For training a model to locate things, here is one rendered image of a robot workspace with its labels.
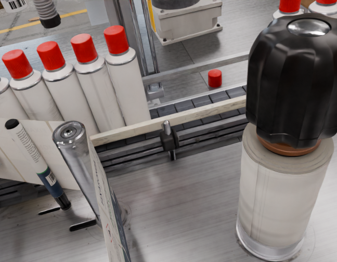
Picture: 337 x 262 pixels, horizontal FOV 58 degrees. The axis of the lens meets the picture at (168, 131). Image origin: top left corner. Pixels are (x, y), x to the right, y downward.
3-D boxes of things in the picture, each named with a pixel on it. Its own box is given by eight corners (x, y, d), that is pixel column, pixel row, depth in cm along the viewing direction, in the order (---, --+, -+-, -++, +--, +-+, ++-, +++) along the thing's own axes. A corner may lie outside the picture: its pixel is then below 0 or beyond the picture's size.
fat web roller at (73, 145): (97, 234, 46) (46, 150, 33) (95, 209, 49) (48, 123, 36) (127, 226, 46) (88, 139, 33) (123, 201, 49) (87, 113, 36)
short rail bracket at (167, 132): (168, 174, 58) (159, 129, 50) (165, 162, 60) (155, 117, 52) (184, 169, 58) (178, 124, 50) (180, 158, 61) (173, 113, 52)
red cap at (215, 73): (224, 83, 76) (224, 71, 74) (214, 89, 75) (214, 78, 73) (215, 77, 78) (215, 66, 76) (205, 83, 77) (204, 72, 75)
